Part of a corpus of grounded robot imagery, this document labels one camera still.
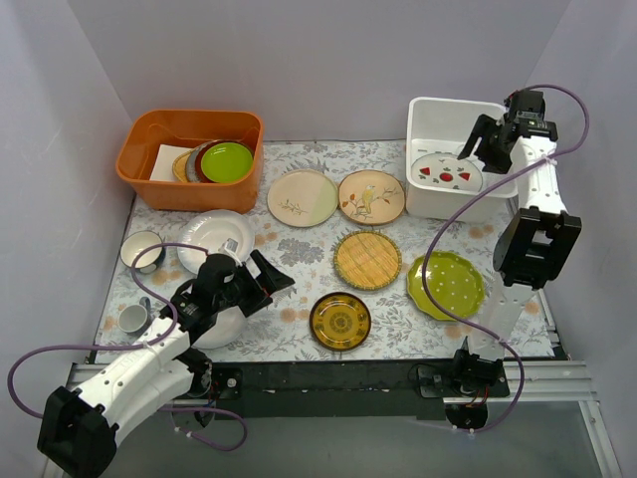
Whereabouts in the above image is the watermelon pattern plate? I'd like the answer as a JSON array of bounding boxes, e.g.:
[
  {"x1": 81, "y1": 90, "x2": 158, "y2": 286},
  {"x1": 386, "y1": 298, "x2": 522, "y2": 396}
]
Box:
[{"x1": 410, "y1": 152, "x2": 484, "y2": 192}]

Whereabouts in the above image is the beige green leaf plate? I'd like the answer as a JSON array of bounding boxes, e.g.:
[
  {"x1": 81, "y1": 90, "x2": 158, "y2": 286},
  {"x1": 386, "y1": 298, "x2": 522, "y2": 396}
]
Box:
[{"x1": 267, "y1": 169, "x2": 338, "y2": 228}]

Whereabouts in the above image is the green polka dot plate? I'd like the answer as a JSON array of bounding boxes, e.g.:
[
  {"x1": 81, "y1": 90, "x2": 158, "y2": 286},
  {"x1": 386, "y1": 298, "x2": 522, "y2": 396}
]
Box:
[{"x1": 407, "y1": 251, "x2": 486, "y2": 321}]

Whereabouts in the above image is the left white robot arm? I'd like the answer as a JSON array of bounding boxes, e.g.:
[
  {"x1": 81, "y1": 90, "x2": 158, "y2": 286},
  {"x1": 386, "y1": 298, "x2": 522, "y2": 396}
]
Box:
[{"x1": 37, "y1": 250, "x2": 295, "y2": 477}]

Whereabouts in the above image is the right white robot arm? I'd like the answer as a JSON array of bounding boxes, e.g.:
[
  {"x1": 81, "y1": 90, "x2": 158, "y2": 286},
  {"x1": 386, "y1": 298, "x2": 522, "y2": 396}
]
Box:
[{"x1": 450, "y1": 86, "x2": 582, "y2": 396}]

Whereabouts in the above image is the white plastic bin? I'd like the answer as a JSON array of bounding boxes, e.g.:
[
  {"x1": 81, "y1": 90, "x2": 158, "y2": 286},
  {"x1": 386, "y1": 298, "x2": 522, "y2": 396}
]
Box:
[{"x1": 405, "y1": 97, "x2": 505, "y2": 220}]

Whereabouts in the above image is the lime green plate in bin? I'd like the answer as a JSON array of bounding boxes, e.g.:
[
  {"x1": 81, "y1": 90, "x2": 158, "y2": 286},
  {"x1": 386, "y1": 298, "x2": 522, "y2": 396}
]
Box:
[{"x1": 199, "y1": 141, "x2": 254, "y2": 183}]

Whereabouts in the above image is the dark brown plate in bin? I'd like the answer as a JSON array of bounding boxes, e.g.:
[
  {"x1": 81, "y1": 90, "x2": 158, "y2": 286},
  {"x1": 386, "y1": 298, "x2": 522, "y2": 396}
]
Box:
[{"x1": 194, "y1": 140, "x2": 221, "y2": 183}]

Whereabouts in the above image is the grey plate in bin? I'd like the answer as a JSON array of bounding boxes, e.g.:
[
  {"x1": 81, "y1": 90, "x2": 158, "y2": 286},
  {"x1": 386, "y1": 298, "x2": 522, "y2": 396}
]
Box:
[{"x1": 185, "y1": 147, "x2": 201, "y2": 183}]

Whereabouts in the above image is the woven plate in bin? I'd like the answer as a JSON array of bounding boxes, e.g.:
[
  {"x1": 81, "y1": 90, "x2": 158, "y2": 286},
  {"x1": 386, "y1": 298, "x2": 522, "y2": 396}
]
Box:
[{"x1": 172, "y1": 149, "x2": 193, "y2": 183}]

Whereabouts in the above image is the orange plastic bin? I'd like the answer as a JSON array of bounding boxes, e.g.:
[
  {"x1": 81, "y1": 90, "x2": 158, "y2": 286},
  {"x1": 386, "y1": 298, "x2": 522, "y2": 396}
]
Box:
[{"x1": 115, "y1": 110, "x2": 264, "y2": 213}]

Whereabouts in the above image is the white scalloped plate front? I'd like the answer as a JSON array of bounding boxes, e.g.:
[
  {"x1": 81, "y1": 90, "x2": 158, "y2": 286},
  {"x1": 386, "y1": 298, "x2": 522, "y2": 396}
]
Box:
[{"x1": 194, "y1": 307, "x2": 247, "y2": 350}]

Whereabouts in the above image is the white scalloped plate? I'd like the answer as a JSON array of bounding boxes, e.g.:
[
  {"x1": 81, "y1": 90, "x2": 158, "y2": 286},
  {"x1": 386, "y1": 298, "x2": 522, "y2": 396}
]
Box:
[
  {"x1": 178, "y1": 210, "x2": 255, "y2": 262},
  {"x1": 194, "y1": 307, "x2": 247, "y2": 350}
]

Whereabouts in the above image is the white scalloped plate back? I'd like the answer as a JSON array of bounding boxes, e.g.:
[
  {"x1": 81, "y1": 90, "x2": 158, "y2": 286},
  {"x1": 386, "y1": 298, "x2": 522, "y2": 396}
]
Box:
[{"x1": 178, "y1": 210, "x2": 255, "y2": 262}]

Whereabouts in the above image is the yellow brown patterned plate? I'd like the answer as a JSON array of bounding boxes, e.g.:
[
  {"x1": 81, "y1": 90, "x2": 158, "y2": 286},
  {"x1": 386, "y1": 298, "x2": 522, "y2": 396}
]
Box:
[{"x1": 309, "y1": 292, "x2": 372, "y2": 352}]

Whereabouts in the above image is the woven bamboo tray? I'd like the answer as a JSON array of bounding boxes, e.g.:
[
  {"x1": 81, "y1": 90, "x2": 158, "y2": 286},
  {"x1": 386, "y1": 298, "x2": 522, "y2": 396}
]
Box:
[{"x1": 333, "y1": 231, "x2": 402, "y2": 291}]

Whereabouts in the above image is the floral patterned table mat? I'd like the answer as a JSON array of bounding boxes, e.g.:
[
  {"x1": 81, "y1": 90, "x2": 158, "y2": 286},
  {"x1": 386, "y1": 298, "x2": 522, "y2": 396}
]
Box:
[{"x1": 97, "y1": 139, "x2": 555, "y2": 362}]

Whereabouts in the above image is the small white cup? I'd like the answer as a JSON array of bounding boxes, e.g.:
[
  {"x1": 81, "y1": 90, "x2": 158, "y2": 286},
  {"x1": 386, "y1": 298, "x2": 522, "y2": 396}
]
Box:
[{"x1": 117, "y1": 297, "x2": 151, "y2": 335}]

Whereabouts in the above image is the white dark-rimmed bowl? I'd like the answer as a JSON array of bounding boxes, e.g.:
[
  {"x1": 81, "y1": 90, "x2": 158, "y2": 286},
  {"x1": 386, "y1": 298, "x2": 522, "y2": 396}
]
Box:
[{"x1": 119, "y1": 230, "x2": 165, "y2": 274}]

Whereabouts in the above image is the beige bird plate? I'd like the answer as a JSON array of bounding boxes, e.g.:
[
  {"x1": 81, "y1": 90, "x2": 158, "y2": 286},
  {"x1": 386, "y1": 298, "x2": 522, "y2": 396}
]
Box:
[{"x1": 338, "y1": 169, "x2": 406, "y2": 226}]

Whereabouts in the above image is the white paper sheet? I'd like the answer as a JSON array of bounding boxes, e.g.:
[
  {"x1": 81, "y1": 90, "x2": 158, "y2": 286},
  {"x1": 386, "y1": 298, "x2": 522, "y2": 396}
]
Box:
[{"x1": 150, "y1": 144, "x2": 191, "y2": 182}]

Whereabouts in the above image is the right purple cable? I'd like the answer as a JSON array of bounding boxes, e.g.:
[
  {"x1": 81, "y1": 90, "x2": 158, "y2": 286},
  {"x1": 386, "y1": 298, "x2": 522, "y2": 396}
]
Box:
[{"x1": 421, "y1": 84, "x2": 592, "y2": 433}]

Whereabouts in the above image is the purple cable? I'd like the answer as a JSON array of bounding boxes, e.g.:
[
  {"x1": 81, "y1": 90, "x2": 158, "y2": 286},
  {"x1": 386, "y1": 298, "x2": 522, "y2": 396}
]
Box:
[
  {"x1": 6, "y1": 239, "x2": 249, "y2": 453},
  {"x1": 421, "y1": 84, "x2": 592, "y2": 433}
]

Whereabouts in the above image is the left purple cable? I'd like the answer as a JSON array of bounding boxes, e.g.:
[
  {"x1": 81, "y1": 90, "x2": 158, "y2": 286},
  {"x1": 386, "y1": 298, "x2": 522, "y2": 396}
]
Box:
[{"x1": 6, "y1": 239, "x2": 249, "y2": 453}]

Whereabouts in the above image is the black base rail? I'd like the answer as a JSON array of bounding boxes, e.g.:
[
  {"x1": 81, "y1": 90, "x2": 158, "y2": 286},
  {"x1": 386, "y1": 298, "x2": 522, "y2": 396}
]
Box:
[{"x1": 82, "y1": 348, "x2": 568, "y2": 422}]

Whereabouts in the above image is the aluminium frame rail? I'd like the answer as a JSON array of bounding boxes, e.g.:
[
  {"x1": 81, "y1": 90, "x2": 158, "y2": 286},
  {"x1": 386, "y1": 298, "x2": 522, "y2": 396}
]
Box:
[{"x1": 42, "y1": 213, "x2": 623, "y2": 478}]

